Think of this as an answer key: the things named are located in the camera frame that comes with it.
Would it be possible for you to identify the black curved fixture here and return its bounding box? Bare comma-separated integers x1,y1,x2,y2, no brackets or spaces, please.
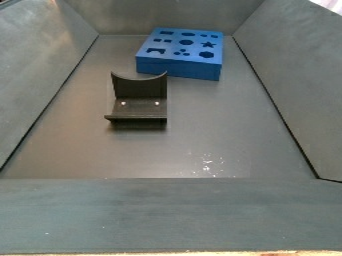
105,73,167,125

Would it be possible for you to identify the blue foam shape board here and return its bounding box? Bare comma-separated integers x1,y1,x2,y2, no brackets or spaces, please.
135,27,224,81

